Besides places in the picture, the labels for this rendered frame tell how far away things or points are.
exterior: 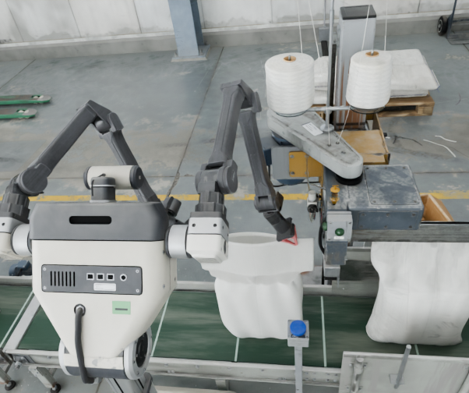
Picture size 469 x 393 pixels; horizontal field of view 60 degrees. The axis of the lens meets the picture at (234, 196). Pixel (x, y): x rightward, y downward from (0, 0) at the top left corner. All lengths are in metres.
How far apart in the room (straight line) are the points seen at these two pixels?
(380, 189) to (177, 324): 1.32
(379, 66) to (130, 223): 0.88
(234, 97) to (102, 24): 5.82
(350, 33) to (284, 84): 0.33
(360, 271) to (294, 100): 1.06
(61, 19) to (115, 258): 6.38
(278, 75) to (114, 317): 0.87
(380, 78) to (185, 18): 4.91
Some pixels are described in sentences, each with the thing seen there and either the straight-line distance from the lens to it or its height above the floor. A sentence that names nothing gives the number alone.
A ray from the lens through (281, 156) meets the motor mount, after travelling 1.66.
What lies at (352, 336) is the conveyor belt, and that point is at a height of 0.38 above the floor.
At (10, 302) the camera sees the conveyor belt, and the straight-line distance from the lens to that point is 2.77.
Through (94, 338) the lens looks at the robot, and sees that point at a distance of 1.18.
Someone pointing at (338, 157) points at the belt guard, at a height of 1.42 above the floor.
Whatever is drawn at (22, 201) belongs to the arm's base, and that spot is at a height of 1.51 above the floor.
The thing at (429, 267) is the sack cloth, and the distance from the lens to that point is 1.80.
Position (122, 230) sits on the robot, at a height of 1.52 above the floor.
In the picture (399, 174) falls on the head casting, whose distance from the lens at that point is 1.49.
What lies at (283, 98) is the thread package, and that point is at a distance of 1.39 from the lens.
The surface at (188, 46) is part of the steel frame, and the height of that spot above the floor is 0.19.
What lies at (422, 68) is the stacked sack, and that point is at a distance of 4.64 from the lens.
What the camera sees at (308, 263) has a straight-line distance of 1.77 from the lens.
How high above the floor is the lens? 2.22
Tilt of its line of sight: 40 degrees down
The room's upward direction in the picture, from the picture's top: 8 degrees counter-clockwise
